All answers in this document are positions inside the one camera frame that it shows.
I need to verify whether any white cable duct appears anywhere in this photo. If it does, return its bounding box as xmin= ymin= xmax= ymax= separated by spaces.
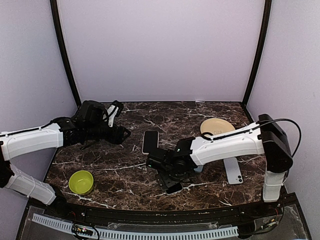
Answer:
xmin=31 ymin=213 xmax=239 ymax=240

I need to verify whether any right black frame post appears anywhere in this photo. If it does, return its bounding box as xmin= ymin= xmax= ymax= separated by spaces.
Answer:
xmin=241 ymin=0 xmax=272 ymax=109

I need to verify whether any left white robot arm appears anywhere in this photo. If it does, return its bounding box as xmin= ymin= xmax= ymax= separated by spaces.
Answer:
xmin=0 ymin=100 xmax=131 ymax=218

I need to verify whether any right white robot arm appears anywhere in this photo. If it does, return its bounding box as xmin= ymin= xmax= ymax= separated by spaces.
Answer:
xmin=146 ymin=114 xmax=296 ymax=217

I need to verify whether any clear phone case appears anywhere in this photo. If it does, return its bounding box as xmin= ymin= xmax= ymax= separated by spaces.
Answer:
xmin=166 ymin=181 xmax=183 ymax=196

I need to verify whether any left black frame post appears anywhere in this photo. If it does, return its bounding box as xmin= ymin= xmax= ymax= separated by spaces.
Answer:
xmin=49 ymin=0 xmax=82 ymax=107

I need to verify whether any black frame post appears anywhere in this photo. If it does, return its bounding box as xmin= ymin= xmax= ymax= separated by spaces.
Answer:
xmin=49 ymin=0 xmax=82 ymax=107
xmin=241 ymin=0 xmax=272 ymax=109

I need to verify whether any yellow plate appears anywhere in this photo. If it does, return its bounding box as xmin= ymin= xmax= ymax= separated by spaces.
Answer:
xmin=200 ymin=118 xmax=236 ymax=135

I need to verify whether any green bowl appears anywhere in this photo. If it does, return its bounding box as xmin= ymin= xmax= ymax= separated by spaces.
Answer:
xmin=68 ymin=170 xmax=94 ymax=195

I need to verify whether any black front rail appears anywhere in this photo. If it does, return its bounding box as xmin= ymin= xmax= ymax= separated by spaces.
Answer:
xmin=22 ymin=193 xmax=298 ymax=226

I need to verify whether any blue phone case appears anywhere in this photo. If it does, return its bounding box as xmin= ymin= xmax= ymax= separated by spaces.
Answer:
xmin=193 ymin=165 xmax=204 ymax=174

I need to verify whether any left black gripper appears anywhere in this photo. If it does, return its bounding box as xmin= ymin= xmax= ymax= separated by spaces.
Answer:
xmin=85 ymin=122 xmax=131 ymax=145

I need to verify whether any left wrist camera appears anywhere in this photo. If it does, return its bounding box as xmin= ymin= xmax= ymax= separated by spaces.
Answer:
xmin=102 ymin=100 xmax=124 ymax=128

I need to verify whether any light blue phone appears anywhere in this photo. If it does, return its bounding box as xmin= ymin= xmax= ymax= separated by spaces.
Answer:
xmin=223 ymin=157 xmax=243 ymax=185

